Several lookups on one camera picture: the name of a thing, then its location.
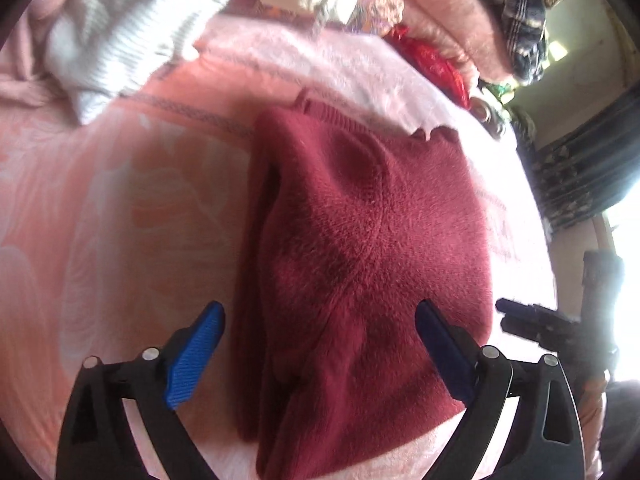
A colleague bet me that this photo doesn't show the pink floral blanket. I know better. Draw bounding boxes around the pink floral blanket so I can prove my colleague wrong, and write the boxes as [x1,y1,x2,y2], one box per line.
[0,15,563,480]

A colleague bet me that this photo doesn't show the red cloth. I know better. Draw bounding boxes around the red cloth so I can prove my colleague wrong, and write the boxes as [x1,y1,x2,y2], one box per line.
[385,22,473,111]

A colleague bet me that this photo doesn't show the pale pink garment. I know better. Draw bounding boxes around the pale pink garment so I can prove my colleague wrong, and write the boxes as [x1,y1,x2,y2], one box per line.
[0,0,88,111]

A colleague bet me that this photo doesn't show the folded pink fluffy blanket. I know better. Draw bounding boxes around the folded pink fluffy blanket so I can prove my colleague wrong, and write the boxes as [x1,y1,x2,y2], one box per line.
[395,0,516,85]

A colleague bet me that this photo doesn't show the dark plaid cloth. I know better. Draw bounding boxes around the dark plaid cloth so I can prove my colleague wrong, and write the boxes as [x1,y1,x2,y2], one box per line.
[450,0,551,87]

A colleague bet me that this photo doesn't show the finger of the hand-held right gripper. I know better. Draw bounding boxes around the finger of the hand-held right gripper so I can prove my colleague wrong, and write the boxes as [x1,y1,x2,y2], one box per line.
[496,298,558,347]

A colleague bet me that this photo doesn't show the person's right forearm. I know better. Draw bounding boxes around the person's right forearm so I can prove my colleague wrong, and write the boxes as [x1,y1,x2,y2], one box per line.
[580,375,640,480]

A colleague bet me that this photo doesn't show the maroon knitted sweater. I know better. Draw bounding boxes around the maroon knitted sweater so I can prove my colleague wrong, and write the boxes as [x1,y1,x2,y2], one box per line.
[232,87,496,480]

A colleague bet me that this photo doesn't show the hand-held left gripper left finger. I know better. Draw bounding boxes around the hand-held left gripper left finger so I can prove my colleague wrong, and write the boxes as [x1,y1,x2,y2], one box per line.
[56,301,226,480]

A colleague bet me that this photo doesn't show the dark curtain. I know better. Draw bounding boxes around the dark curtain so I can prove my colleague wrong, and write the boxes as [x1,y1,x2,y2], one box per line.
[515,95,640,233]

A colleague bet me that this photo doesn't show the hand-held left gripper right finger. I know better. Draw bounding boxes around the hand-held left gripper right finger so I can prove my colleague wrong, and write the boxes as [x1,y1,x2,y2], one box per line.
[415,299,586,480]

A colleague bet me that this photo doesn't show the white ribbed knitted garment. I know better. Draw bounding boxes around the white ribbed knitted garment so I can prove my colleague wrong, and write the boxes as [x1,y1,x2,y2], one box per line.
[45,0,268,126]

